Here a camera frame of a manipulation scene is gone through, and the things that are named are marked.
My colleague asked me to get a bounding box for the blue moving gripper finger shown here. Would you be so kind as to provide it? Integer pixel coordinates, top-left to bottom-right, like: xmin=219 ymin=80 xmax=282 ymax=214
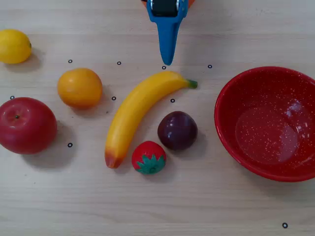
xmin=173 ymin=0 xmax=189 ymax=61

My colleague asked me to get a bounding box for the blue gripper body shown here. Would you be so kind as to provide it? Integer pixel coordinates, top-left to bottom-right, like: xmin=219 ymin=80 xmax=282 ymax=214
xmin=147 ymin=0 xmax=179 ymax=25

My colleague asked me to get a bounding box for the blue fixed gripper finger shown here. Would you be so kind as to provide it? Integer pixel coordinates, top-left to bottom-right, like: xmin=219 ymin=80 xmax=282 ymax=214
xmin=155 ymin=22 xmax=178 ymax=66

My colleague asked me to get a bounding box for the yellow plastic lemon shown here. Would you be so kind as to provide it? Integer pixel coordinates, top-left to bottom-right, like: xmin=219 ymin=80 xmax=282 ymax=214
xmin=0 ymin=29 xmax=32 ymax=64

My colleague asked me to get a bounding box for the red speckled bowl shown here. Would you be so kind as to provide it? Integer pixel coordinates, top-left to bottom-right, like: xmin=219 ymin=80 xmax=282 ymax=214
xmin=214 ymin=66 xmax=315 ymax=183

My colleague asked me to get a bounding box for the yellow plastic banana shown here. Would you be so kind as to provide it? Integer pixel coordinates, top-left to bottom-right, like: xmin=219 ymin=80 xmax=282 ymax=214
xmin=104 ymin=70 xmax=198 ymax=169

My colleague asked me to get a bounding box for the purple plastic plum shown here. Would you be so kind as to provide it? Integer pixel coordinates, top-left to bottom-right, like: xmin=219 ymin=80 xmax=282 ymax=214
xmin=157 ymin=111 xmax=198 ymax=151

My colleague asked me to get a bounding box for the orange plastic fruit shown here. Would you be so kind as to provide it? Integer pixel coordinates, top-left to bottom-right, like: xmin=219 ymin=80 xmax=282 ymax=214
xmin=57 ymin=68 xmax=103 ymax=110

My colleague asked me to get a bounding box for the red plastic strawberry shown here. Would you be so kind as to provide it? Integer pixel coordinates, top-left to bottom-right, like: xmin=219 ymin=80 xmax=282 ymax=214
xmin=131 ymin=140 xmax=167 ymax=176

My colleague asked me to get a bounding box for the red plastic apple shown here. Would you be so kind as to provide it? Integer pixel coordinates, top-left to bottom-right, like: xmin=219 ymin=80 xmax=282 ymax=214
xmin=0 ymin=97 xmax=58 ymax=155

